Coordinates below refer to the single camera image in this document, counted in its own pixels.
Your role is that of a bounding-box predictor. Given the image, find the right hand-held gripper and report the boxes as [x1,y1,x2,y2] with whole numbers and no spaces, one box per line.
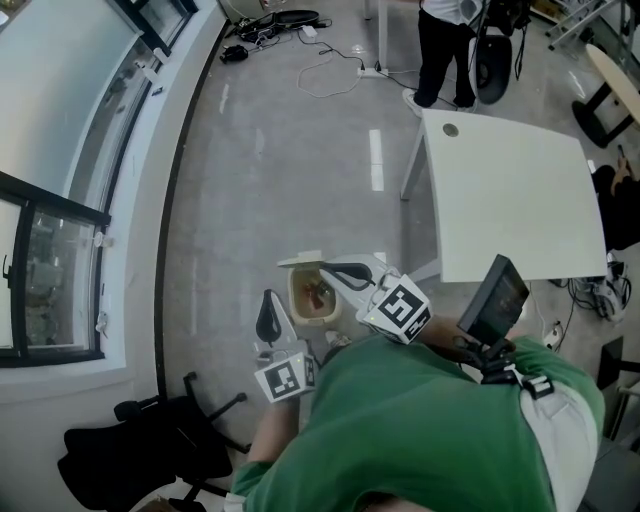
[318,252,433,347]

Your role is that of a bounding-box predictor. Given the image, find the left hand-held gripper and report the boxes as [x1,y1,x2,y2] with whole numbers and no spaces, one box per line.
[253,288,319,404]

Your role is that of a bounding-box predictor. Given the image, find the beige trash bin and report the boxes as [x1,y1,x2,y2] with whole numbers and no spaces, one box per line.
[276,249,346,329]

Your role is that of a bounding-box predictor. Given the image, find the red soda can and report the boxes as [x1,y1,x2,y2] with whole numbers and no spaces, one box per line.
[302,281,327,312]

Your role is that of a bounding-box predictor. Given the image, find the person's left forearm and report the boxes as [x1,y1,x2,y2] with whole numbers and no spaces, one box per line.
[247,397,301,464]

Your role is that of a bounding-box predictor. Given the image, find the person's right forearm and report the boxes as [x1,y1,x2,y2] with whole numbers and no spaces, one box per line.
[424,314,481,361]

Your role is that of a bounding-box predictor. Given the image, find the black chest monitor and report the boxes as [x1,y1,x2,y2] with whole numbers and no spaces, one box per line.
[457,253,531,346]

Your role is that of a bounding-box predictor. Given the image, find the person's green shirt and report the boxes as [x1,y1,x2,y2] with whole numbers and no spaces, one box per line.
[229,334,606,512]

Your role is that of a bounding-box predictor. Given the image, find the white table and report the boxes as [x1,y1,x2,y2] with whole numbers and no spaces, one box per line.
[399,108,609,284]

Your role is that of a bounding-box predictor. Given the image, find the black office chair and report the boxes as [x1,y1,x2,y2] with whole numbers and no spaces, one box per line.
[57,372,251,512]

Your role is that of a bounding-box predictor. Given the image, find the rectangular wooden table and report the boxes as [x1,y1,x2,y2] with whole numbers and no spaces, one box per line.
[363,0,391,70]

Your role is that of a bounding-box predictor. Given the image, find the black round pack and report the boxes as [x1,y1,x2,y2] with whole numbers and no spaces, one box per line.
[469,0,532,106]

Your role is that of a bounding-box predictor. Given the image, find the white backpack rig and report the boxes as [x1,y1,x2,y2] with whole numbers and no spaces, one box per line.
[592,259,632,322]

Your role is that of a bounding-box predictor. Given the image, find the grey chest harness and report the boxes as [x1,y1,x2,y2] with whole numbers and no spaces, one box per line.
[519,374,601,512]

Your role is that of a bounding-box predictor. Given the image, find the black round floor base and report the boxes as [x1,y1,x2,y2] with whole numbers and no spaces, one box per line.
[272,9,321,30]

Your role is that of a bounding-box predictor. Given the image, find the black-framed window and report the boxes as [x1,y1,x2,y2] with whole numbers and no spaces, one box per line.
[0,0,201,369]

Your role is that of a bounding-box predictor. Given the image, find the oval wooden table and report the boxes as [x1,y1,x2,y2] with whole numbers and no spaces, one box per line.
[572,43,640,150]

